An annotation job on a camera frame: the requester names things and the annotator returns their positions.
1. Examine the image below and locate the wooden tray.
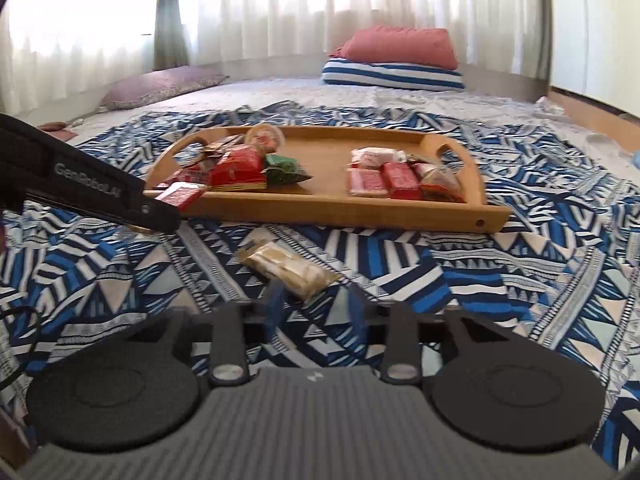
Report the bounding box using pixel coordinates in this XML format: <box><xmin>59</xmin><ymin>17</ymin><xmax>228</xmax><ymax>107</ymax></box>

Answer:
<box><xmin>144</xmin><ymin>125</ymin><xmax>513</xmax><ymax>235</ymax></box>

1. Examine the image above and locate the green snack packet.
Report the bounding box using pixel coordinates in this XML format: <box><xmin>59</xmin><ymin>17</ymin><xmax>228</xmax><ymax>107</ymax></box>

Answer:
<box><xmin>265</xmin><ymin>155</ymin><xmax>313</xmax><ymax>183</ymax></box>

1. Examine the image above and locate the pink pillow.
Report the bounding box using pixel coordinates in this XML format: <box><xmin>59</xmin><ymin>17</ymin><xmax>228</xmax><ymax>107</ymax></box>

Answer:
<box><xmin>330</xmin><ymin>25</ymin><xmax>460</xmax><ymax>71</ymax></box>

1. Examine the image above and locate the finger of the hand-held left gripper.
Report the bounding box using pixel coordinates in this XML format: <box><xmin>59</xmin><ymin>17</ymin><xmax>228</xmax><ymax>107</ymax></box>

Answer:
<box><xmin>125</xmin><ymin>192</ymin><xmax>181</xmax><ymax>233</ymax></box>

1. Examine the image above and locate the large red nut packet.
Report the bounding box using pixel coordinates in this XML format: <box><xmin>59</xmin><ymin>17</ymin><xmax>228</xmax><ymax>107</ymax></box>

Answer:
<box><xmin>210</xmin><ymin>145</ymin><xmax>266</xmax><ymax>191</ymax></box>

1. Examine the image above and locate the gold cracker packet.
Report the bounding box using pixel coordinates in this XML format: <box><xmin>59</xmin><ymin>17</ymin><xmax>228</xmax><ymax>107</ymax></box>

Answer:
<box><xmin>237</xmin><ymin>240</ymin><xmax>341</xmax><ymax>301</ymax></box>

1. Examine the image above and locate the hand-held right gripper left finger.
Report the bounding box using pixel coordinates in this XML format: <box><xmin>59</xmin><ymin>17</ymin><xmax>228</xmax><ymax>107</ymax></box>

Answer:
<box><xmin>135</xmin><ymin>282</ymin><xmax>288</xmax><ymax>387</ymax></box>

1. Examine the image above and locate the white sheer curtain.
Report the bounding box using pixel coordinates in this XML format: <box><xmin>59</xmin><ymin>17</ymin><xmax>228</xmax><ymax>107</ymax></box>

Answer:
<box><xmin>0</xmin><ymin>0</ymin><xmax>536</xmax><ymax>121</ymax></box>

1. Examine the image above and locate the white wardrobe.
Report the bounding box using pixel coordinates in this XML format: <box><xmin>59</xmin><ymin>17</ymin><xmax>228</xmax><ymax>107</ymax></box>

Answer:
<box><xmin>547</xmin><ymin>0</ymin><xmax>640</xmax><ymax>116</ymax></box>

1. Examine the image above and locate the blue white striped pillow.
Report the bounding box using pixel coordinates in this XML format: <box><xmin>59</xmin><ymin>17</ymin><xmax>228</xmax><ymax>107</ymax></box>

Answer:
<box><xmin>320</xmin><ymin>57</ymin><xmax>466</xmax><ymax>92</ymax></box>

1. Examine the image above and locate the long red snack bar packet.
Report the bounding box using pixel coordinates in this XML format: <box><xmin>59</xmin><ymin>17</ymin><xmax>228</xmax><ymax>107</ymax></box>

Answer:
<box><xmin>156</xmin><ymin>167</ymin><xmax>210</xmax><ymax>212</ymax></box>

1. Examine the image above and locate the blue white patterned blanket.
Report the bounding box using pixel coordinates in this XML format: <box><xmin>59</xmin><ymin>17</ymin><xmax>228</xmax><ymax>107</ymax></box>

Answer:
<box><xmin>0</xmin><ymin>102</ymin><xmax>640</xmax><ymax>461</ymax></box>

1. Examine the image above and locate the clear red label pastry packet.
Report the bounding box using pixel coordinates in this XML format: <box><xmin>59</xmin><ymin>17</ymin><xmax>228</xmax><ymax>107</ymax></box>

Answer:
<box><xmin>415</xmin><ymin>160</ymin><xmax>466</xmax><ymax>203</ymax></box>

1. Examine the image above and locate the purple pillow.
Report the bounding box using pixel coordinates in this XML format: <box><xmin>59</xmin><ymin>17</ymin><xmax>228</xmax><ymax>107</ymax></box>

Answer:
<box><xmin>100</xmin><ymin>66</ymin><xmax>231</xmax><ymax>111</ymax></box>

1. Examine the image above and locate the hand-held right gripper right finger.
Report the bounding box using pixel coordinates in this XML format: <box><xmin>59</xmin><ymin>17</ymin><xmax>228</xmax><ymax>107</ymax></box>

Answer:
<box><xmin>347</xmin><ymin>287</ymin><xmax>506</xmax><ymax>386</ymax></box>

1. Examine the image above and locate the brown wafer packet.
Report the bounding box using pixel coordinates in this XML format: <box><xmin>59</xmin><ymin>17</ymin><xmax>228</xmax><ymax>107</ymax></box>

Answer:
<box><xmin>190</xmin><ymin>135</ymin><xmax>246</xmax><ymax>161</ymax></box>

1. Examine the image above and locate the white pastry packet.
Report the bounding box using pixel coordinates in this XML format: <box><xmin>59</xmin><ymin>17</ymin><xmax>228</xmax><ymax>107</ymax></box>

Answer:
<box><xmin>350</xmin><ymin>146</ymin><xmax>407</xmax><ymax>168</ymax></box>

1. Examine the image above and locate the pale grey bed mattress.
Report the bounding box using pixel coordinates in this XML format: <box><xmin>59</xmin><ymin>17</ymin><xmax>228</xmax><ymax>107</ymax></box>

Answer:
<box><xmin>30</xmin><ymin>75</ymin><xmax>640</xmax><ymax>171</ymax></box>

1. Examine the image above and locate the small red snack packet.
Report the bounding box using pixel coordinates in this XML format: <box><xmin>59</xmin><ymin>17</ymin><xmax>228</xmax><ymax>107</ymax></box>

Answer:
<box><xmin>382</xmin><ymin>162</ymin><xmax>422</xmax><ymax>201</ymax></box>
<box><xmin>347</xmin><ymin>167</ymin><xmax>388</xmax><ymax>197</ymax></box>

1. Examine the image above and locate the green curtain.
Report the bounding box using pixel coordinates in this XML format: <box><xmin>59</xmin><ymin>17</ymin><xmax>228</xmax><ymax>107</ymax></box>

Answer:
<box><xmin>152</xmin><ymin>0</ymin><xmax>191</xmax><ymax>72</ymax></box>
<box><xmin>529</xmin><ymin>0</ymin><xmax>553</xmax><ymax>81</ymax></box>

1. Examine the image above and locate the white crumpled plastic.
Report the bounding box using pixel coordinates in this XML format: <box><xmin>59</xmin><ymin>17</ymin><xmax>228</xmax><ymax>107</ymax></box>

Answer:
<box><xmin>535</xmin><ymin>95</ymin><xmax>571</xmax><ymax>116</ymax></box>

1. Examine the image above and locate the round jelly cup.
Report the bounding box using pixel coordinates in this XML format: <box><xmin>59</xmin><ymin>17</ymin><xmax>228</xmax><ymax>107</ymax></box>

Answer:
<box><xmin>245</xmin><ymin>125</ymin><xmax>286</xmax><ymax>153</ymax></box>

